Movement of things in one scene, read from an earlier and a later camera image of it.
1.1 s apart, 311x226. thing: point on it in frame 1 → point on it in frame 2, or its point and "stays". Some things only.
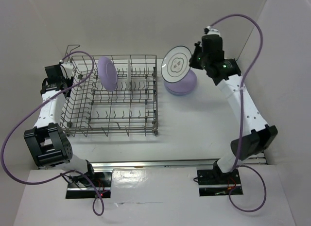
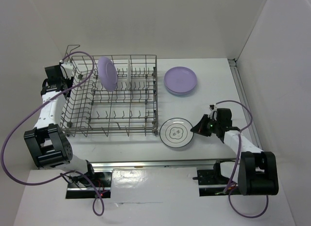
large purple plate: [107, 74] stays
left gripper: [69, 80] stays
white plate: [175, 64] → [176, 132]
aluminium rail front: [177, 164] stays
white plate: [129, 75] stays
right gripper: [192, 62] → [200, 128]
